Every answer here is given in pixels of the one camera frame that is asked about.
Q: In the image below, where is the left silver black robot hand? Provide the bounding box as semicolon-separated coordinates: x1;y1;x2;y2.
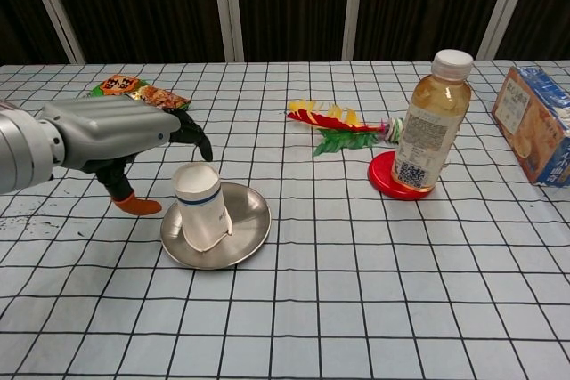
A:
37;93;214;217

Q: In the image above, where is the white paper cup blue band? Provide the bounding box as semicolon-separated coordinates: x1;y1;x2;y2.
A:
171;163;235;253

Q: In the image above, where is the round metal plate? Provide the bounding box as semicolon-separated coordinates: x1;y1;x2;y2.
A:
159;182;273;271

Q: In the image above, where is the green snack bag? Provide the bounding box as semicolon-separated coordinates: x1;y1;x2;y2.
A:
85;73;192;112

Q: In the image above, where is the colourful feather shuttlecock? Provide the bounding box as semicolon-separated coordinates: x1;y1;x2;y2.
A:
286;97;405;158

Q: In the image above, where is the red round coaster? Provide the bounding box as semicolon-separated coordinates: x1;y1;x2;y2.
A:
367;150;440;201

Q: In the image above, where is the checkered tablecloth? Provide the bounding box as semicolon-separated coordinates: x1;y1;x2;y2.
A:
0;59;570;380

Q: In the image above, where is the tea bottle white cap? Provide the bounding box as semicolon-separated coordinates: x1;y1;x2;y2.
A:
390;48;474;190

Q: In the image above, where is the blue biscuit box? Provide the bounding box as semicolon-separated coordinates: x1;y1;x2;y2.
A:
491;65;570;188

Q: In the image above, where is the white metal frame post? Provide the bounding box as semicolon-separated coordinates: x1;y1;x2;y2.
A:
476;0;538;61
20;0;86;65
341;0;366;61
210;0;245;63

